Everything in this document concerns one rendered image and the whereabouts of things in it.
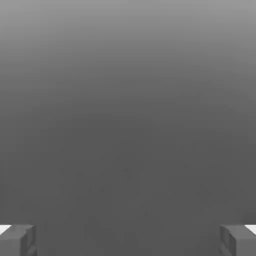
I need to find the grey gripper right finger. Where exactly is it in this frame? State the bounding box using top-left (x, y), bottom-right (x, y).
top-left (219, 224), bottom-right (256, 256)

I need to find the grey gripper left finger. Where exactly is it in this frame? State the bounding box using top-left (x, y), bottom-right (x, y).
top-left (0, 224), bottom-right (38, 256)

